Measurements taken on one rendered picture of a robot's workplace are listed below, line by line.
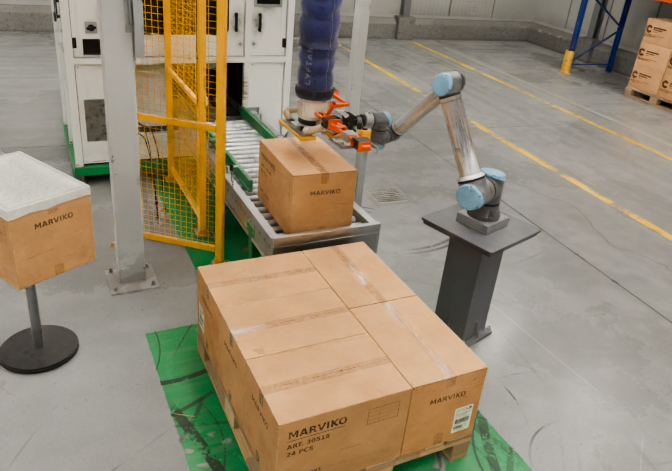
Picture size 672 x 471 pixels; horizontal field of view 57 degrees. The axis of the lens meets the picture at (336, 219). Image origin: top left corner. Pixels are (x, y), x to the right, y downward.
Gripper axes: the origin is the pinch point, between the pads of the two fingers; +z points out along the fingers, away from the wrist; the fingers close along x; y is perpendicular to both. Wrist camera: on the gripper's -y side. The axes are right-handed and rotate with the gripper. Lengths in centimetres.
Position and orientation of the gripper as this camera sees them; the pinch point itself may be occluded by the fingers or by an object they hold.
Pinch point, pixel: (333, 123)
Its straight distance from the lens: 350.4
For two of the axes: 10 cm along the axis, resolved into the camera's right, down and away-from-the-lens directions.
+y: -4.5, -4.4, 7.8
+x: 0.9, -8.9, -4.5
